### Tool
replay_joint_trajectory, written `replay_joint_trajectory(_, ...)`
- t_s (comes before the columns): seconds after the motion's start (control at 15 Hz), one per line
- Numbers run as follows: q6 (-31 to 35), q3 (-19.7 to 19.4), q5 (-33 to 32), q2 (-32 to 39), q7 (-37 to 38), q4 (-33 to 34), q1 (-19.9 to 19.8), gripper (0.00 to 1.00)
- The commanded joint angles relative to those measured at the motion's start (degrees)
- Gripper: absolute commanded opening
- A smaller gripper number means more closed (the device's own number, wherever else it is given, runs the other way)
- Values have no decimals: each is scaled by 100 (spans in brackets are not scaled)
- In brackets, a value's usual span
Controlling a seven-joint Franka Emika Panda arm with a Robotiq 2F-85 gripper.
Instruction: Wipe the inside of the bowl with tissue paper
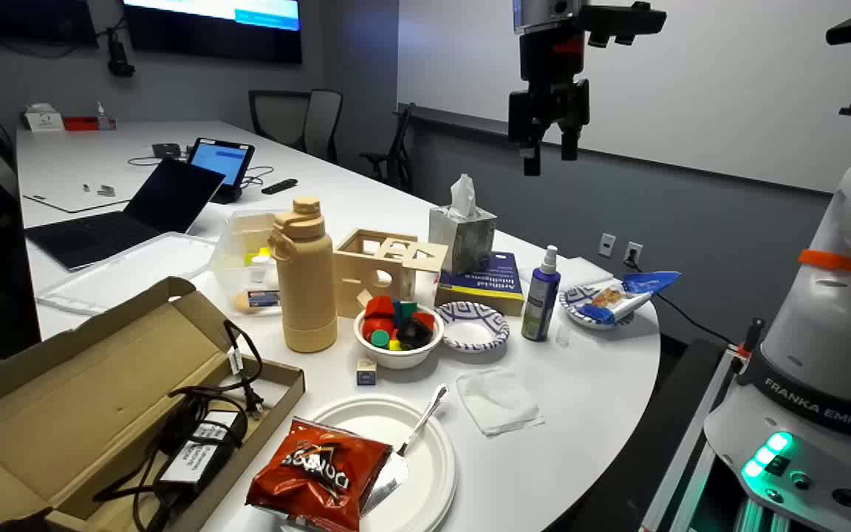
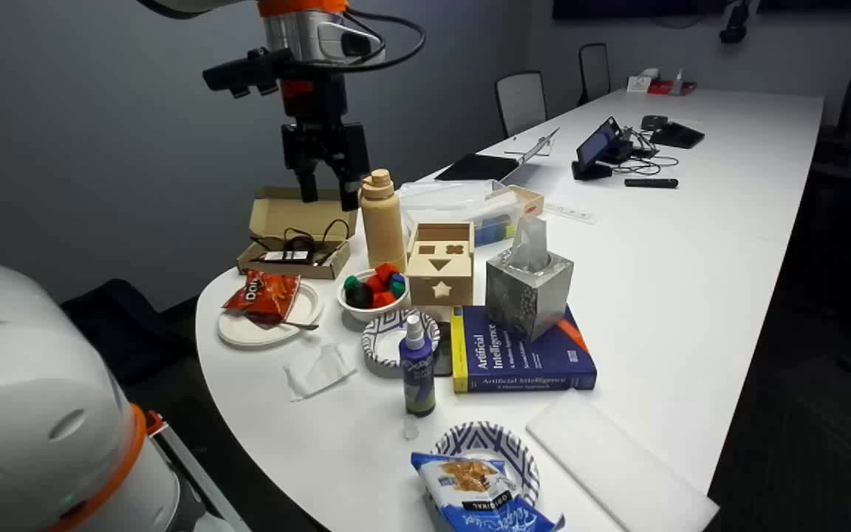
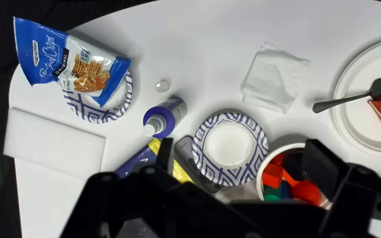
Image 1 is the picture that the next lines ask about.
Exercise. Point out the red flat item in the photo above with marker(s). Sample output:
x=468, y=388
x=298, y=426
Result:
x=81, y=126

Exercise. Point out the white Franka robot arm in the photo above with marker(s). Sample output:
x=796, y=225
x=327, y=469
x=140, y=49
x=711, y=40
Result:
x=840, y=315

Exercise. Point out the blue white snack packet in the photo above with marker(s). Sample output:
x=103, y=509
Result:
x=635, y=291

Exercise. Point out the aluminium robot stand frame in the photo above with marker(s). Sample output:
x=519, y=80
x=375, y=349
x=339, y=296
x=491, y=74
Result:
x=688, y=463

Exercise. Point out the small blue labelled box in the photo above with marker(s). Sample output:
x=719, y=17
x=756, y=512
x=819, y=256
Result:
x=264, y=299

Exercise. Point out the black power adapter brick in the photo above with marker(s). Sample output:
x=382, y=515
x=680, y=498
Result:
x=199, y=447

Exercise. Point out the white disposable plate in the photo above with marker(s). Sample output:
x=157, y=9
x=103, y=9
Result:
x=428, y=482

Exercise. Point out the blue patterned paper plate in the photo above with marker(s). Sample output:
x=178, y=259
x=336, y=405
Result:
x=576, y=308

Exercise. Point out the red chip bag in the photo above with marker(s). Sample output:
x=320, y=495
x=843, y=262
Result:
x=317, y=473

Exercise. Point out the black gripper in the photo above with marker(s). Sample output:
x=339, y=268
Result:
x=547, y=89

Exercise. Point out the black laptop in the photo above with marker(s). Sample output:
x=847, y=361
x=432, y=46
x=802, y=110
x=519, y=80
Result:
x=149, y=203

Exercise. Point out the black mesh office chair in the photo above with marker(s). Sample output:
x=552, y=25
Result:
x=280, y=116
x=324, y=122
x=398, y=153

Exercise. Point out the teal toy block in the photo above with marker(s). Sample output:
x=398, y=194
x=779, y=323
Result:
x=380, y=339

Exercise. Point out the white pop-up tissue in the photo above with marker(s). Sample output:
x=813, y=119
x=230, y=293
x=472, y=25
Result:
x=463, y=194

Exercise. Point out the blue patterned paper bowl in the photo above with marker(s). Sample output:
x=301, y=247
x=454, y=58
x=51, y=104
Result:
x=474, y=325

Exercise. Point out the black conference camera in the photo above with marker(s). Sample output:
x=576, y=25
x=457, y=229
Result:
x=119, y=55

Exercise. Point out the white wall outlet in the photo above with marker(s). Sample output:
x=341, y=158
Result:
x=635, y=253
x=607, y=243

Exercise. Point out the small black device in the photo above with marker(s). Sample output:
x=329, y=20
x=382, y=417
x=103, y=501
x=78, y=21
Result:
x=166, y=153

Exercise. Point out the yellow toy block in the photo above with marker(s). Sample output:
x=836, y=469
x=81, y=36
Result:
x=394, y=343

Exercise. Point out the blue hardcover book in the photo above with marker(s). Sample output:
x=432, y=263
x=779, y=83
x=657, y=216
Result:
x=490, y=281

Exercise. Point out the white plastic spoon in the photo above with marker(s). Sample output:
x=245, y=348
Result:
x=423, y=417

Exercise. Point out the white ceramic bowl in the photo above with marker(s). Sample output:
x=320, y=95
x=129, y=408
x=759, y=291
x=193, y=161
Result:
x=398, y=357

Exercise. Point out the wooden shape sorter box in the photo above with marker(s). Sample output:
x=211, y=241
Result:
x=355, y=281

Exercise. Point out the white tissue paper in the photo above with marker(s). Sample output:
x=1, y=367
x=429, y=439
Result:
x=497, y=404

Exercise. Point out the blue green spray bottle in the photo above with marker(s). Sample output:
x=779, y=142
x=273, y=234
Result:
x=543, y=299

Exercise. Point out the black tablet with lit screen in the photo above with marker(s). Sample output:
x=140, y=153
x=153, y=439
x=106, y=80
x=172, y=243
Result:
x=219, y=161

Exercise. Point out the open cardboard box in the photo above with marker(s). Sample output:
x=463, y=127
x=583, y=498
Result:
x=61, y=393

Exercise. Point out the wall mounted TV screen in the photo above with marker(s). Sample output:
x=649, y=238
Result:
x=214, y=25

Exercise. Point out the white small box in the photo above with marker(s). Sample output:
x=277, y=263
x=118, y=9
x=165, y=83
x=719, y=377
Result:
x=44, y=119

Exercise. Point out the red toy block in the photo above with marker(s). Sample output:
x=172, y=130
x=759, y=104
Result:
x=380, y=306
x=423, y=320

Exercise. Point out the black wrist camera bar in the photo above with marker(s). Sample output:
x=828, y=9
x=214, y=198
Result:
x=624, y=21

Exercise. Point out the grey tissue box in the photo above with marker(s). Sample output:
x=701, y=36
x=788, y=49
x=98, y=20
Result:
x=463, y=241

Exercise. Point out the tan water bottle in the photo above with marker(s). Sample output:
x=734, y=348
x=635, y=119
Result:
x=305, y=284

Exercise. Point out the small blue white cube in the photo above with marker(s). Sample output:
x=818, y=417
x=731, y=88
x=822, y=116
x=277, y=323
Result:
x=369, y=373

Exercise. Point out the dark green toy block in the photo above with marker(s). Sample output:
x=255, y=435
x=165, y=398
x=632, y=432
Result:
x=407, y=315

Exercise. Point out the black remote control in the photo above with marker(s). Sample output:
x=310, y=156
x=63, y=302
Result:
x=280, y=185

